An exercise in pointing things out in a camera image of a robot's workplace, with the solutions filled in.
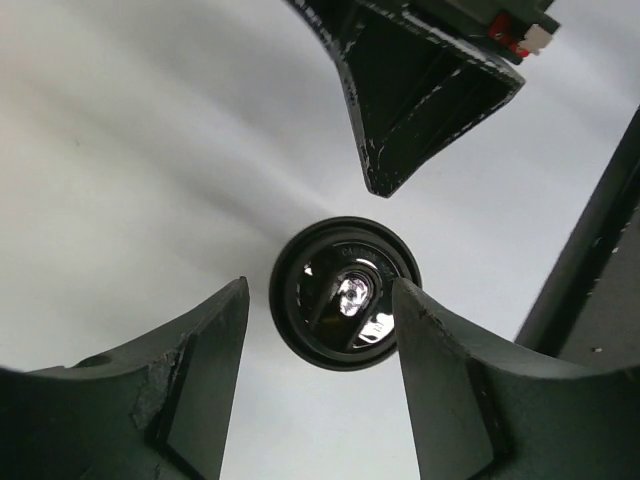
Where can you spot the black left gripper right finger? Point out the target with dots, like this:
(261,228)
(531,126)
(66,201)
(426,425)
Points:
(482,407)

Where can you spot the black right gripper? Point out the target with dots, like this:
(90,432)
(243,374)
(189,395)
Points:
(412,88)

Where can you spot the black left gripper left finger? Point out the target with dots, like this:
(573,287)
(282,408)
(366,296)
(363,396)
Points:
(156,407)

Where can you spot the black coffee cup lid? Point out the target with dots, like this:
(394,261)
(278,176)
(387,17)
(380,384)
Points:
(330,292)

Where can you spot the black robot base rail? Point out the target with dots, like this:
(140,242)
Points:
(587,311)

